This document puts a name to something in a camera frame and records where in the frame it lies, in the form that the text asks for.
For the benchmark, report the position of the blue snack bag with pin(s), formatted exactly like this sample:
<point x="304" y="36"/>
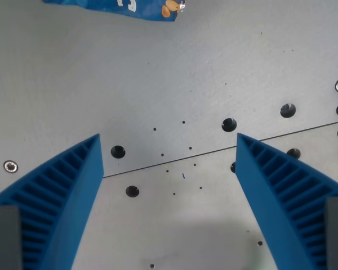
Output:
<point x="124" y="8"/>

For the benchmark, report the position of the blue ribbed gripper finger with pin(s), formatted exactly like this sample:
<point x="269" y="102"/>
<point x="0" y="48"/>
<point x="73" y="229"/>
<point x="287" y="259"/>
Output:
<point x="70" y="191"/>
<point x="264" y="191"/>

